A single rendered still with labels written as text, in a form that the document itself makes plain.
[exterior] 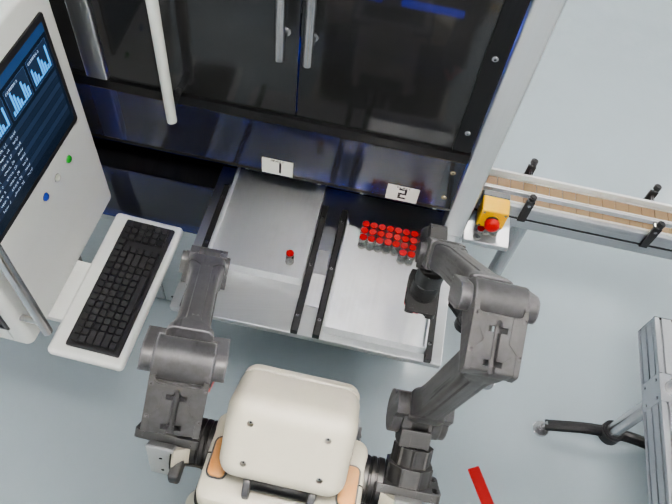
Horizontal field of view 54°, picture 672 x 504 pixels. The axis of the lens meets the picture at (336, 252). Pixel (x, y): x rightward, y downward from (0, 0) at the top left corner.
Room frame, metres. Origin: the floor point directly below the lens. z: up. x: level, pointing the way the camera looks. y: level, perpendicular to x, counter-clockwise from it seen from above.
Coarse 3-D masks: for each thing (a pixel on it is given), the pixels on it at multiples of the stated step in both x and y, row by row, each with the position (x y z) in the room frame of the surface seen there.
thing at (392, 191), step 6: (390, 186) 1.11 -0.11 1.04; (396, 186) 1.11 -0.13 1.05; (402, 186) 1.11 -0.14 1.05; (390, 192) 1.11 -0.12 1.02; (396, 192) 1.11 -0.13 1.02; (402, 192) 1.11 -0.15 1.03; (408, 192) 1.11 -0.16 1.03; (414, 192) 1.11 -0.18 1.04; (390, 198) 1.11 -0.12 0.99; (396, 198) 1.11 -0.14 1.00; (408, 198) 1.11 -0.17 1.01; (414, 198) 1.11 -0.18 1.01
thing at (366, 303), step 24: (360, 264) 0.96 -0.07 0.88; (384, 264) 0.97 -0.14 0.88; (336, 288) 0.87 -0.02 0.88; (360, 288) 0.88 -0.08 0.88; (384, 288) 0.89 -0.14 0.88; (336, 312) 0.80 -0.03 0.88; (360, 312) 0.81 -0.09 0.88; (384, 312) 0.82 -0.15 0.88; (360, 336) 0.73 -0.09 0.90; (384, 336) 0.76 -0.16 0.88; (408, 336) 0.77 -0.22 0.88
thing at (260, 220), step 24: (240, 168) 1.21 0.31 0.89; (240, 192) 1.13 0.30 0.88; (264, 192) 1.14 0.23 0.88; (288, 192) 1.16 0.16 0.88; (312, 192) 1.17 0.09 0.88; (240, 216) 1.05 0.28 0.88; (264, 216) 1.06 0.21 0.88; (288, 216) 1.07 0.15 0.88; (312, 216) 1.09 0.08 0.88; (216, 240) 0.96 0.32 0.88; (240, 240) 0.97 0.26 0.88; (264, 240) 0.98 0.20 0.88; (288, 240) 0.99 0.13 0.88; (312, 240) 1.00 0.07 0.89; (240, 264) 0.89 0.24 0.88; (264, 264) 0.91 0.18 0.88
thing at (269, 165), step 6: (264, 162) 1.13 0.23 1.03; (270, 162) 1.13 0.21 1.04; (276, 162) 1.13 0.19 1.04; (282, 162) 1.13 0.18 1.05; (288, 162) 1.13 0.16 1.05; (264, 168) 1.13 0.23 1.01; (270, 168) 1.13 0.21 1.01; (276, 168) 1.13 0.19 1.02; (282, 168) 1.13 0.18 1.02; (288, 168) 1.13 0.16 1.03; (276, 174) 1.13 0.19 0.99; (282, 174) 1.13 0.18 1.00; (288, 174) 1.13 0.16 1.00
